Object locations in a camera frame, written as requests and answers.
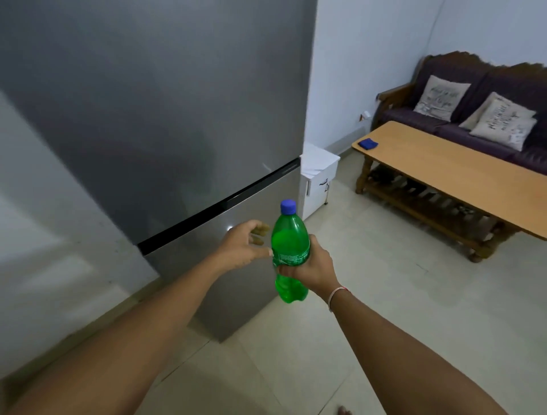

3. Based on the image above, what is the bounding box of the person's left hand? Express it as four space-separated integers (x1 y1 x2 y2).
212 220 274 283

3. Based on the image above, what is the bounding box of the person's right hand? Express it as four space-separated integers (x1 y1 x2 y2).
274 234 343 306

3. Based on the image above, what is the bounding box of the green bottle with blue cap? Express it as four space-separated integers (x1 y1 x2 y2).
272 200 311 304

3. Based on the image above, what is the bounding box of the person's left forearm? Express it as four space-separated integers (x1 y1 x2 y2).
0 261 229 415

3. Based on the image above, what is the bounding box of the person's right forearm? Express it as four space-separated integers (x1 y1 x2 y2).
329 290 509 415

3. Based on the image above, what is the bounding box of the small white cabinet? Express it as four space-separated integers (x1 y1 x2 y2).
299 142 341 221

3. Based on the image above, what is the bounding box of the grey steel refrigerator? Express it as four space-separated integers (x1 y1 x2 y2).
0 0 319 343

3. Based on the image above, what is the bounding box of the wooden coffee table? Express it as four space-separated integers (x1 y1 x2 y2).
351 121 547 263

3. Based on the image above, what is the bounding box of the beige printed square pillow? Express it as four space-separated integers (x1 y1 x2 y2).
413 75 472 122

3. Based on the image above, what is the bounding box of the wooden sofa with purple cushions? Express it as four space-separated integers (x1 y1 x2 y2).
371 51 547 176

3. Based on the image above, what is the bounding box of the beige printed large pillow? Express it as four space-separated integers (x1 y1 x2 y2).
469 99 538 152

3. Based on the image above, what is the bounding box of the thread wrist bracelet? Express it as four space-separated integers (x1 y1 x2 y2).
327 286 351 313

